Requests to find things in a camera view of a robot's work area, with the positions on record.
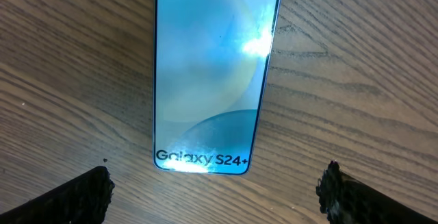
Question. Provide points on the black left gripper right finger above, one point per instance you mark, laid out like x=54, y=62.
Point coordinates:
x=346, y=200

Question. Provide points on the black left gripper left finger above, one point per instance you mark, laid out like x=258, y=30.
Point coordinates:
x=84, y=199

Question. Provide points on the Samsung Galaxy smartphone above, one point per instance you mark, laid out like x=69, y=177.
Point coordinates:
x=211, y=60

